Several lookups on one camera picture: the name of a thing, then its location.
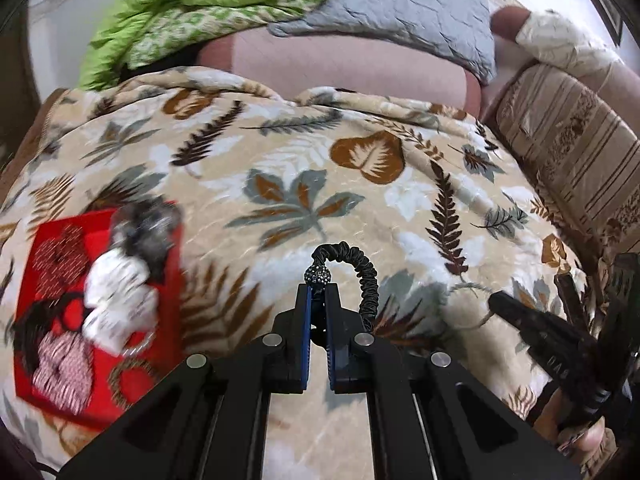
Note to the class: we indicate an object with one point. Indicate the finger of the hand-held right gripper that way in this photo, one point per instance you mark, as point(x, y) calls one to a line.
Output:
point(570, 300)
point(540, 335)

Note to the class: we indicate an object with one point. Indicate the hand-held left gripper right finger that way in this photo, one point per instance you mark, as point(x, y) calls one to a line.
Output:
point(331, 350)

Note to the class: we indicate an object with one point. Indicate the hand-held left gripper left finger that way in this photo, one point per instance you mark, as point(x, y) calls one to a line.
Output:
point(306, 340)

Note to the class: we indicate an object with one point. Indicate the red tray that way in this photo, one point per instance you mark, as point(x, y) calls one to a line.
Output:
point(167, 320)

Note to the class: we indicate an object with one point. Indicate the white satin scrunchie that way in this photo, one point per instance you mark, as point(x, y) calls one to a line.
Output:
point(120, 295)

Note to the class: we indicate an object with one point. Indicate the grey organza scrunchie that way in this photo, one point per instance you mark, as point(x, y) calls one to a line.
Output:
point(147, 230)

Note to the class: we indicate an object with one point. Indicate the pink beaded scrunchie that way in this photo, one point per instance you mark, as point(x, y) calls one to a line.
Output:
point(62, 375)

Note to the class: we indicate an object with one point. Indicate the red beaded scrunchie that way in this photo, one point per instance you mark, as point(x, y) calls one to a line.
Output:
point(60, 260)

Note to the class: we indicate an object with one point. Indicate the person's right hand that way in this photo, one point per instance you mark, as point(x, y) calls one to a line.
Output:
point(580, 440)

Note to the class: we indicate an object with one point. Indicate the striped floral cushion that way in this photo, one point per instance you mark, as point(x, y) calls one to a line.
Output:
point(575, 135)

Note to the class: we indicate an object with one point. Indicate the leaf print blanket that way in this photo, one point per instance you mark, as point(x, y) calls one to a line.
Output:
point(280, 160)

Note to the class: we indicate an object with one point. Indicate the cream cloth on sofa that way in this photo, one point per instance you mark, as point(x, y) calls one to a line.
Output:
point(560, 40)

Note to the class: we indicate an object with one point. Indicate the pink sofa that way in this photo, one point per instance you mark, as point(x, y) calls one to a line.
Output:
point(350, 75)

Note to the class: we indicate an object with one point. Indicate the grey quilted pillow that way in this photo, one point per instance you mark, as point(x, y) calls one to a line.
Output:
point(410, 10)

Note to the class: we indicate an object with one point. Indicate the green quilt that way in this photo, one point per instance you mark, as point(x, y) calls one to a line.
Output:
point(150, 15)

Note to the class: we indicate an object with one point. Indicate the dark picture frame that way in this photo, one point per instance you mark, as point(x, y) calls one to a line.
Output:
point(602, 0)

